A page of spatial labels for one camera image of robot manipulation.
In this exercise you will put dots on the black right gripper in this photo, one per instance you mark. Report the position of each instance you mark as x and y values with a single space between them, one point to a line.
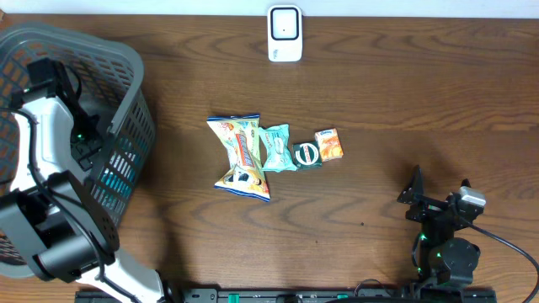
428 206

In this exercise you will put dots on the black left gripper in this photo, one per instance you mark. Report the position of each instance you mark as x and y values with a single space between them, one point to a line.
79 151

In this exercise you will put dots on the orange tissue pack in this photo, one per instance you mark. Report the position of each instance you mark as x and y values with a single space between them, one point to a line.
329 144

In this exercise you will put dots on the green round-logo box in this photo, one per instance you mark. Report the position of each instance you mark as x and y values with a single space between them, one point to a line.
307 155

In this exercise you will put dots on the teal wet wipes pack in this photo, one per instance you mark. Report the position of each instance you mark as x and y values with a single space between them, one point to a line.
275 140

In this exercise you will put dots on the yellow snack bag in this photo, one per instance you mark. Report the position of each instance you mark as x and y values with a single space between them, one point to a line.
240 137

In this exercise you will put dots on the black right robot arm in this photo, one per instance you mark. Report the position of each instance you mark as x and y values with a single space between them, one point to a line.
442 259

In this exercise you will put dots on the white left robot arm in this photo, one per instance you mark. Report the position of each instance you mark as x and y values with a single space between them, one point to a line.
76 173

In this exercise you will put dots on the white barcode scanner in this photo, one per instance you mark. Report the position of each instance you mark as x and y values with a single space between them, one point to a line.
285 41

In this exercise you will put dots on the grey plastic shopping basket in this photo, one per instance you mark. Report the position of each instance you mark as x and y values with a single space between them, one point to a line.
90 71

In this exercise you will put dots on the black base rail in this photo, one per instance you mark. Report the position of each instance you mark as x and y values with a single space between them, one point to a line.
361 295

